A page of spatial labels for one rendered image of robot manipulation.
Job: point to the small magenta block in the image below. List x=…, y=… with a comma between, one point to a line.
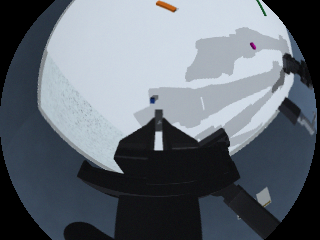
x=253, y=46

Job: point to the orange rod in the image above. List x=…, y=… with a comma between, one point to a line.
x=165, y=6

